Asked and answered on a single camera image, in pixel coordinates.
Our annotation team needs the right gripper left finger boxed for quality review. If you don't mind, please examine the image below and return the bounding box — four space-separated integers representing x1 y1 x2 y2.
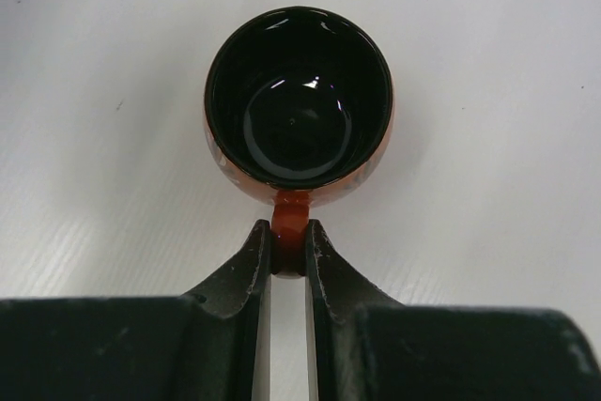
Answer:
1 220 271 400

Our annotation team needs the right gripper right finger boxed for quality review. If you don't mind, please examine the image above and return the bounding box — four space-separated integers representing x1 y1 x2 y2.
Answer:
305 220 600 400

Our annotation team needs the black and red bowl cup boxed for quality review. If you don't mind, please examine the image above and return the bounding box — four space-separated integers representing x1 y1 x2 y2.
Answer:
203 6 395 278

